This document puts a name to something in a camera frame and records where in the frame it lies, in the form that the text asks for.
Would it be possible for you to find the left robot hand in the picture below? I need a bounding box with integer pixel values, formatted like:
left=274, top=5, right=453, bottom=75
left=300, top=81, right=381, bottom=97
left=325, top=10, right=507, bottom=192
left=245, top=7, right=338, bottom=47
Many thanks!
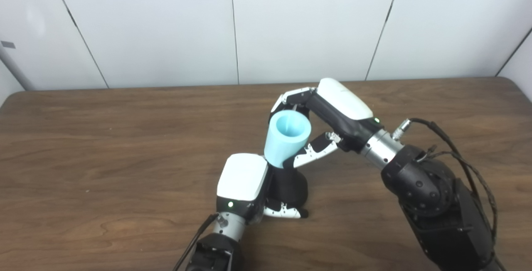
left=216, top=153, right=309, bottom=224

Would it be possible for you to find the light-blue hose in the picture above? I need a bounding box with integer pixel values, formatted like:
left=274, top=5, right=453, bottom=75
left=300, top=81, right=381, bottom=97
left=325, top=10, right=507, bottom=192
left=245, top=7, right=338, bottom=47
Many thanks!
left=264, top=111, right=312, bottom=169

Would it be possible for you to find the black nozzle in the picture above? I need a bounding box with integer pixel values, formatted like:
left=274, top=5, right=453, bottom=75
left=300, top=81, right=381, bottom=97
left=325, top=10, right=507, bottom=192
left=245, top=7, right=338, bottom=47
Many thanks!
left=270, top=165, right=309, bottom=209

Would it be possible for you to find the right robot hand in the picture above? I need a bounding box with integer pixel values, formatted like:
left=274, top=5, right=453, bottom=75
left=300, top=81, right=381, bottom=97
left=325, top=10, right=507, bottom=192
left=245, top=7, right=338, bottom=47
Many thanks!
left=269, top=77, right=385, bottom=169

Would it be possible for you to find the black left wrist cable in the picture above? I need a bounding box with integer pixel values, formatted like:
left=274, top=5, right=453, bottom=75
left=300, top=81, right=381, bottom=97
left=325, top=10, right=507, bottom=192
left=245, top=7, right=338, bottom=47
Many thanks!
left=172, top=213, right=228, bottom=271

